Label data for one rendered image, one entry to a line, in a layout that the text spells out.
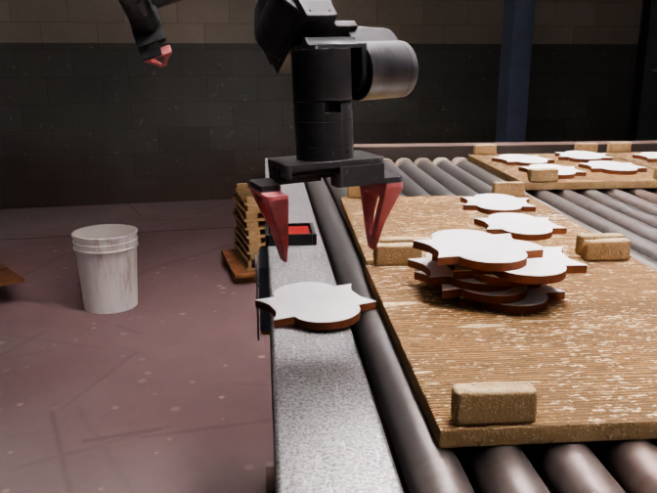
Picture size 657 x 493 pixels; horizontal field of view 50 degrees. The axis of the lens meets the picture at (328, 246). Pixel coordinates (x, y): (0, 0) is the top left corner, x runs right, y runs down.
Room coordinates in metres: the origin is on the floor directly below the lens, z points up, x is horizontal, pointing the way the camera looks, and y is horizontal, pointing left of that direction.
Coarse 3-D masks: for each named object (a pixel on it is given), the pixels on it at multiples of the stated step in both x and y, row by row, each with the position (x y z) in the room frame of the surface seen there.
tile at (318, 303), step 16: (288, 288) 0.79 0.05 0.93; (304, 288) 0.79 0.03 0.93; (320, 288) 0.79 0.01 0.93; (336, 288) 0.78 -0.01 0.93; (256, 304) 0.75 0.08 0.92; (272, 304) 0.74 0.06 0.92; (288, 304) 0.73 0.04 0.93; (304, 304) 0.73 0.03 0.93; (320, 304) 0.73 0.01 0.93; (336, 304) 0.73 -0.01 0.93; (352, 304) 0.73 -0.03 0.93; (368, 304) 0.73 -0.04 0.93; (288, 320) 0.70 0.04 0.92; (304, 320) 0.69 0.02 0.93; (320, 320) 0.68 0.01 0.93; (336, 320) 0.68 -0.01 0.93; (352, 320) 0.69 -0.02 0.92
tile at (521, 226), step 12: (492, 216) 1.08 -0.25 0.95; (504, 216) 1.08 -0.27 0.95; (516, 216) 1.08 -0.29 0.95; (528, 216) 1.08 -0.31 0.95; (492, 228) 1.00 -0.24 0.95; (504, 228) 1.00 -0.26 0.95; (516, 228) 1.00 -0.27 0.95; (528, 228) 1.00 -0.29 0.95; (540, 228) 1.00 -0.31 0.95; (552, 228) 1.00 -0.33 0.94; (564, 228) 1.01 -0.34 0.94; (528, 240) 0.97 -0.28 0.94
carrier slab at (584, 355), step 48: (384, 288) 0.76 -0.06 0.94; (432, 288) 0.76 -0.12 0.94; (576, 288) 0.76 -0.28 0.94; (624, 288) 0.76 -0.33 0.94; (432, 336) 0.62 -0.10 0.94; (480, 336) 0.62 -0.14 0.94; (528, 336) 0.62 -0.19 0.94; (576, 336) 0.62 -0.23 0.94; (624, 336) 0.62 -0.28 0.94; (432, 384) 0.52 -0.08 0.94; (576, 384) 0.52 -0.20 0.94; (624, 384) 0.52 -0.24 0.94; (432, 432) 0.47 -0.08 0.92; (480, 432) 0.45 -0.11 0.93; (528, 432) 0.45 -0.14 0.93; (576, 432) 0.46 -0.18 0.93; (624, 432) 0.46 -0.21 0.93
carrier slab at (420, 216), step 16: (352, 208) 1.18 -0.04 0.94; (400, 208) 1.18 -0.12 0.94; (416, 208) 1.18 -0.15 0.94; (432, 208) 1.18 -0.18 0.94; (448, 208) 1.18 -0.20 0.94; (544, 208) 1.18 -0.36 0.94; (352, 224) 1.06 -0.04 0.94; (384, 224) 1.06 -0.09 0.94; (400, 224) 1.06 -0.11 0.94; (416, 224) 1.06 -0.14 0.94; (432, 224) 1.06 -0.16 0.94; (448, 224) 1.06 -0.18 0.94; (464, 224) 1.06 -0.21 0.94; (560, 224) 1.06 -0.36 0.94; (576, 224) 1.06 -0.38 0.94; (544, 240) 0.97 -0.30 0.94; (560, 240) 0.97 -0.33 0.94; (368, 256) 0.89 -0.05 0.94; (576, 256) 0.89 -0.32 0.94
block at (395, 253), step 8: (376, 248) 0.84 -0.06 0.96; (384, 248) 0.84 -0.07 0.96; (392, 248) 0.84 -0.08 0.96; (400, 248) 0.84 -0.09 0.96; (408, 248) 0.84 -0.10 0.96; (376, 256) 0.84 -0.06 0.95; (384, 256) 0.84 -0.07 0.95; (392, 256) 0.84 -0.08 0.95; (400, 256) 0.84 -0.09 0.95; (408, 256) 0.84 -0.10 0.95; (416, 256) 0.84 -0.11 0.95; (376, 264) 0.84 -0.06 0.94; (384, 264) 0.84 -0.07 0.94; (392, 264) 0.84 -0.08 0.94; (400, 264) 0.84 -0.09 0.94
